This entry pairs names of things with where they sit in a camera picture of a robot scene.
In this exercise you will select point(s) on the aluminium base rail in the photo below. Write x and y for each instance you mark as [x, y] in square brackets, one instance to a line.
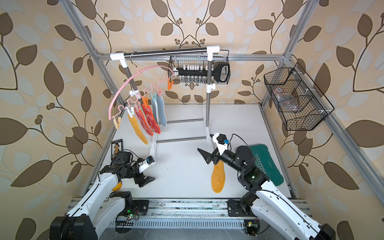
[224, 214]

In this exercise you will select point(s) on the metal clothes rack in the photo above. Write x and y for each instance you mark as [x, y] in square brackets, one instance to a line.
[137, 96]

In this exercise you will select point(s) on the yellow tape measure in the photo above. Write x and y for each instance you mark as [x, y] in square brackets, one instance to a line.
[117, 187]

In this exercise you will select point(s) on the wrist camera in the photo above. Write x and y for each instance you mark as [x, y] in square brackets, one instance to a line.
[223, 143]
[146, 163]

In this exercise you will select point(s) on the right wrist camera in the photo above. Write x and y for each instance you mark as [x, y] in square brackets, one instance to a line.
[223, 143]

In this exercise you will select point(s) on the green plastic tool case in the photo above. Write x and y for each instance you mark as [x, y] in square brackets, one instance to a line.
[266, 164]

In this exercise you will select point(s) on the back black wire basket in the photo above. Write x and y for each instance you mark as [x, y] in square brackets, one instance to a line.
[194, 69]

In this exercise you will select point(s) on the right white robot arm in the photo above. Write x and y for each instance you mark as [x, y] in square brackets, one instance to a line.
[263, 199]

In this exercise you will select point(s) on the side black wire basket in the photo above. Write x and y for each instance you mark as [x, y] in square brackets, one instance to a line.
[300, 102]

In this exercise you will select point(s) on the yellow fuzzy insole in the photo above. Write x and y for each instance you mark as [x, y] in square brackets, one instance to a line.
[218, 177]
[137, 129]

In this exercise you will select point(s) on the grey blue insole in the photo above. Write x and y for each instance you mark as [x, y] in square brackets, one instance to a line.
[159, 109]

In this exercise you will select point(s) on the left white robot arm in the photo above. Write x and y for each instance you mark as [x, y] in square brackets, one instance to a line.
[104, 203]

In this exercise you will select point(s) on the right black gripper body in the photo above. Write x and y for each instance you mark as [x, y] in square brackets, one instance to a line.
[229, 158]

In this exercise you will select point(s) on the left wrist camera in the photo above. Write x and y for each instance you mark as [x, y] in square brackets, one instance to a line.
[146, 163]

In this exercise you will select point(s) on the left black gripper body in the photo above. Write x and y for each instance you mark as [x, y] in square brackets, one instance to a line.
[133, 172]

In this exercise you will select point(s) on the red patterned insole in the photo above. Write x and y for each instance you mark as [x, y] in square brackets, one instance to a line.
[147, 119]

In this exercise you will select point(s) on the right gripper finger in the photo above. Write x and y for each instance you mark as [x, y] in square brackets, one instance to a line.
[215, 139]
[209, 157]

